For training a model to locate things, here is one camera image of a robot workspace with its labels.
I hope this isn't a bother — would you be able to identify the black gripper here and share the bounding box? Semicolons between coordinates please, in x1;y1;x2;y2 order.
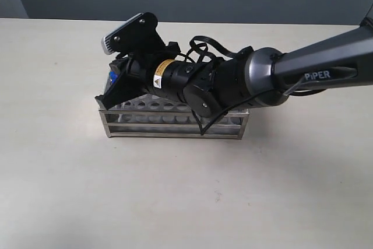
94;42;201;110

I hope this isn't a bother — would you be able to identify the stainless steel test tube rack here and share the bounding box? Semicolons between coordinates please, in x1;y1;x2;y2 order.
98;94;249;139

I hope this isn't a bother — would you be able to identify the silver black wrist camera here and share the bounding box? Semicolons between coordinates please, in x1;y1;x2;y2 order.
101;12;158;55

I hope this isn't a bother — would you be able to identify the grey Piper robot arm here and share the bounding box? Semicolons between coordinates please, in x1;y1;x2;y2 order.
96;12;372;118

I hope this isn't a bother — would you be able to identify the blue capped tube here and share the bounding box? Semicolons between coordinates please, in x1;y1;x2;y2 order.
109;71;118;84

